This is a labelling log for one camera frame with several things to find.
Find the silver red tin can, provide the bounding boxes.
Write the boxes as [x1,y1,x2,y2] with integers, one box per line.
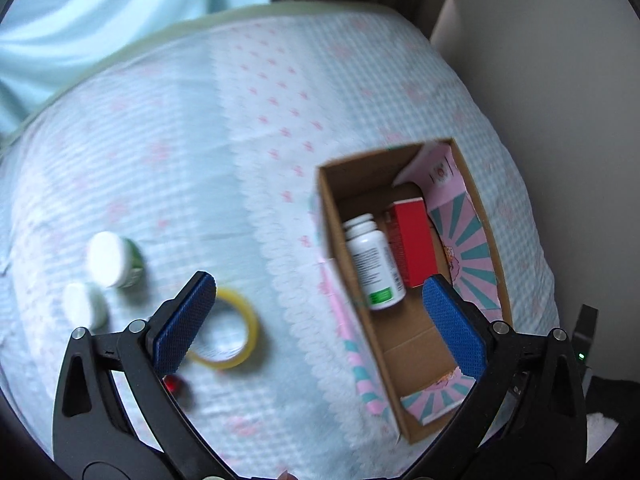
[163,374,184,396]

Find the large white lidded jar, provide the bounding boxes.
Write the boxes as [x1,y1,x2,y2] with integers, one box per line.
[61,282,107,332]

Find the green white cream jar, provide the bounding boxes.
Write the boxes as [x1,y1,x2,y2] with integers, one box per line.
[86,231,144,288]

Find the yellow tape roll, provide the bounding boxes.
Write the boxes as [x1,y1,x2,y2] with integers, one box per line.
[186,287,259,370]

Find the white pill bottle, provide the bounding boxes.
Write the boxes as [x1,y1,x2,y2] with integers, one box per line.
[343,214,406,311]

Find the red rectangular box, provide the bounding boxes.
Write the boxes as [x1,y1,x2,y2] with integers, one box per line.
[385,198,438,288]

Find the cardboard box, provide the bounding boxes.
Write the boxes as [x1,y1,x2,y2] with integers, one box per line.
[316,136,513,446]

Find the checkered floral bed sheet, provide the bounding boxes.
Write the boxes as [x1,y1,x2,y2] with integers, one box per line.
[1,2,559,479]

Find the light blue curtain cloth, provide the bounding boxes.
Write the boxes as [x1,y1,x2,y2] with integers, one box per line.
[1,0,268,136]

